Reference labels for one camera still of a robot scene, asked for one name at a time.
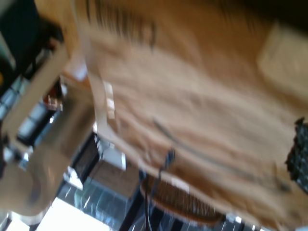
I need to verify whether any brown paper mailer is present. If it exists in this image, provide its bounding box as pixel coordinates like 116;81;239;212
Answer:
60;0;308;231

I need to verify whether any long white tape strip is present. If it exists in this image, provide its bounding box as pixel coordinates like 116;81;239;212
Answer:
103;81;116;119

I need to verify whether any black rack frame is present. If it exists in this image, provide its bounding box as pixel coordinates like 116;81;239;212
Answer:
0;0;64;82

